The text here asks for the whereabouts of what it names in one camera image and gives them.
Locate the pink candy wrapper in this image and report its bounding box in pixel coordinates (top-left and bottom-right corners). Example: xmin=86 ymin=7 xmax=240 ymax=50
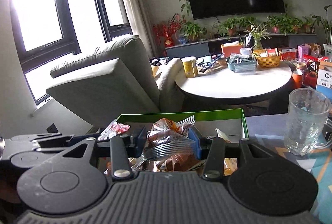
xmin=97 ymin=121 xmax=130 ymax=141

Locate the beige meat snack package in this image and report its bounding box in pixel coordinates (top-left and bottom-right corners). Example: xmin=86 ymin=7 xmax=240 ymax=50
xmin=215 ymin=128 xmax=237 ymax=176

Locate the silver triangular snack packet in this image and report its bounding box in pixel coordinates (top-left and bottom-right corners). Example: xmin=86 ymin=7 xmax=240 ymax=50
xmin=132 ymin=118 xmax=204 ymax=172

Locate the green cardboard box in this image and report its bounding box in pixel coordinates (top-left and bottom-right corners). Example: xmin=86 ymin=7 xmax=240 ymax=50
xmin=115 ymin=109 xmax=249 ymax=142

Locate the teal patterned table cloth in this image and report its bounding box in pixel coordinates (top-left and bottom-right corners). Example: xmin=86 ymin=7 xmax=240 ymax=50
xmin=246 ymin=114 xmax=331 ymax=223

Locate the round white coffee table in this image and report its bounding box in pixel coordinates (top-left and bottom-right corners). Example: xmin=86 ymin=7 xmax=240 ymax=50
xmin=176 ymin=61 xmax=292 ymax=105

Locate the grey armchair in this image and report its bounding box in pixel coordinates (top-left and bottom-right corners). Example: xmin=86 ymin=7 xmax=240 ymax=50
xmin=46 ymin=36 xmax=185 ymax=128

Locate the blue plastic tray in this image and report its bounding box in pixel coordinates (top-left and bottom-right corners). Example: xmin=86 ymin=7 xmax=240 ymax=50
xmin=226 ymin=57 xmax=257 ymax=73

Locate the clear glass mug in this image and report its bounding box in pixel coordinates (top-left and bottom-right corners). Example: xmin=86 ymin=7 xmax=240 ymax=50
xmin=284 ymin=88 xmax=331 ymax=156

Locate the orange storage box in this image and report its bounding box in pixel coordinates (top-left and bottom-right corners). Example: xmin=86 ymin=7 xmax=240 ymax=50
xmin=221 ymin=42 xmax=243 ymax=58

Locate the dark tv console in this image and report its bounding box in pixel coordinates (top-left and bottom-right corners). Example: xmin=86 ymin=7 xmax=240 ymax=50
xmin=165 ymin=33 xmax=318 ymax=59

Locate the yellow wicker basket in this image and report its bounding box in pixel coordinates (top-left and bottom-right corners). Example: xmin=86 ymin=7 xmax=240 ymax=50
xmin=253 ymin=50 xmax=281 ymax=68

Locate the spider plant in vase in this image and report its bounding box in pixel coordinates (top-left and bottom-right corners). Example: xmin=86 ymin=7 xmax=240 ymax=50
xmin=244 ymin=22 xmax=270 ymax=51

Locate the blue white paper box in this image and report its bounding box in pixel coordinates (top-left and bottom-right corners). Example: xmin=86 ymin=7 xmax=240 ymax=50
xmin=316 ymin=61 xmax=332 ymax=100

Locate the black wall socket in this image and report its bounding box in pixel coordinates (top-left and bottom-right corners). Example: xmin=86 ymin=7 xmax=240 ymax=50
xmin=47 ymin=123 xmax=59 ymax=133

